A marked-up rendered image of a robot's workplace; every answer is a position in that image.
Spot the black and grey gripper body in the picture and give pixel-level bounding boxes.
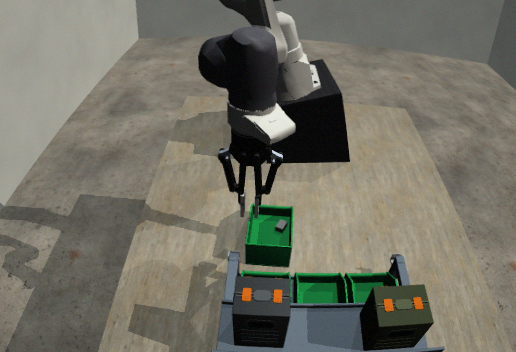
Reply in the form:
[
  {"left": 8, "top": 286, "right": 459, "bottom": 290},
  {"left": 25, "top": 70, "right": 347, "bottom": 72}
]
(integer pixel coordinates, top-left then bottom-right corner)
[{"left": 229, "top": 127, "right": 273, "bottom": 167}]

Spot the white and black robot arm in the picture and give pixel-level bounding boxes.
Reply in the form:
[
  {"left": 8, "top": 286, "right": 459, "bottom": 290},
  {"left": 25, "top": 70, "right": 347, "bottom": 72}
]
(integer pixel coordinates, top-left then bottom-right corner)
[{"left": 198, "top": 0, "right": 321, "bottom": 145}]

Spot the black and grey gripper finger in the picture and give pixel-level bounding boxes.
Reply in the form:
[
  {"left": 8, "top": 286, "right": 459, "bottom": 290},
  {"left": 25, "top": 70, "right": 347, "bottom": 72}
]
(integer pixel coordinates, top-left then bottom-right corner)
[
  {"left": 218, "top": 148, "right": 247, "bottom": 217},
  {"left": 253, "top": 150, "right": 283, "bottom": 218}
]

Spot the green open-front bin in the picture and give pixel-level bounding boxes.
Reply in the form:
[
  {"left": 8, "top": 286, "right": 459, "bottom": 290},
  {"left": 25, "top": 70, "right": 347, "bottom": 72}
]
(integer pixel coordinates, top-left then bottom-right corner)
[
  {"left": 293, "top": 272, "right": 348, "bottom": 303},
  {"left": 245, "top": 203, "right": 294, "bottom": 267},
  {"left": 344, "top": 272, "right": 398, "bottom": 303},
  {"left": 241, "top": 270, "right": 291, "bottom": 279}
]

